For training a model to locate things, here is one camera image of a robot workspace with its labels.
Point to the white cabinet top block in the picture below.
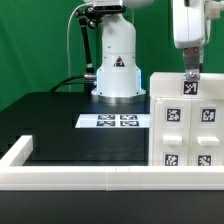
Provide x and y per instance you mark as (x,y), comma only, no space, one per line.
(175,85)

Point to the white cabinet body box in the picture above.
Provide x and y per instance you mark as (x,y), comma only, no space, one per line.
(152,128)

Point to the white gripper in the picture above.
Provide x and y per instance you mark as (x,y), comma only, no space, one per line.
(189,32)

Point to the white cabinet door panel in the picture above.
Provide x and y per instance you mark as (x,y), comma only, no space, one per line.
(207,133)
(171,132)

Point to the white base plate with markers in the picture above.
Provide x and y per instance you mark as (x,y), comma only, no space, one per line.
(113,121)

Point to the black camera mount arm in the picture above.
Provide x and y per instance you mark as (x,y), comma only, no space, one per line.
(88,19)

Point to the white U-shaped fence frame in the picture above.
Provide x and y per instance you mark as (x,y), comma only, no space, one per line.
(16,175)

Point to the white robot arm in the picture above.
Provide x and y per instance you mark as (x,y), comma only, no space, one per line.
(118,79)

